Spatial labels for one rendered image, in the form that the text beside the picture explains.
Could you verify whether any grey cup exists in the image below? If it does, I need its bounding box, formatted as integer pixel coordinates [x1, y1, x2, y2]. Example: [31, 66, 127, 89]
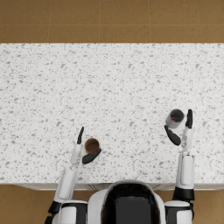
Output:
[164, 108, 186, 130]

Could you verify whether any robot body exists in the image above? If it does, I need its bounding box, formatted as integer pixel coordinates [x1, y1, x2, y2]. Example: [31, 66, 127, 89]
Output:
[87, 179, 167, 224]

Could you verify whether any brown cup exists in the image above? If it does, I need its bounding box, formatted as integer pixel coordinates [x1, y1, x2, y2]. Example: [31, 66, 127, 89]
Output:
[84, 137, 102, 155]

